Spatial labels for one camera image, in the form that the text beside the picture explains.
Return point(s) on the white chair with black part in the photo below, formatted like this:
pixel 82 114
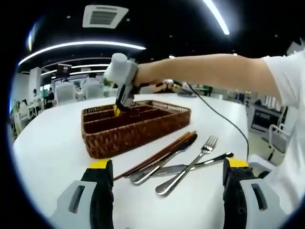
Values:
pixel 257 159

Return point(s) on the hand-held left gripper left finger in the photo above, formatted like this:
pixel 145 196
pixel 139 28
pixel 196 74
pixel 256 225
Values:
pixel 100 190

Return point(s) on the long curved ceiling light strip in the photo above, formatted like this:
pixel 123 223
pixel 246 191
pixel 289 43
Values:
pixel 83 44

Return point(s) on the blue screen monitor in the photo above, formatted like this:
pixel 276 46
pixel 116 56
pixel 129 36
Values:
pixel 267 119

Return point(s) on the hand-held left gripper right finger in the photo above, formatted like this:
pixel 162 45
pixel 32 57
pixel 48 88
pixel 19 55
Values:
pixel 232 190

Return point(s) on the white frame office chair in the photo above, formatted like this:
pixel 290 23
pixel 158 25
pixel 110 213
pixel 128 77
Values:
pixel 274 130

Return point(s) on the brown wicker storage slots basket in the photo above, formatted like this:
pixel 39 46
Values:
pixel 133 140

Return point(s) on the ceiling air vent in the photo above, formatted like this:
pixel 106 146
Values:
pixel 104 16

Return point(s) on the brown wooden chopstick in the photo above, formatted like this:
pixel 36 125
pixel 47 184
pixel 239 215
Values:
pixel 155 155
pixel 155 159

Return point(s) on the dark hanging display screen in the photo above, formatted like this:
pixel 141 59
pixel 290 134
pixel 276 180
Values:
pixel 64 69

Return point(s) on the steel fork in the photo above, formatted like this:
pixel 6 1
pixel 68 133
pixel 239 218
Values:
pixel 166 187

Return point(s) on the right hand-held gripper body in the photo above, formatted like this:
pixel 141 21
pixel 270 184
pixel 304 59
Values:
pixel 121 69

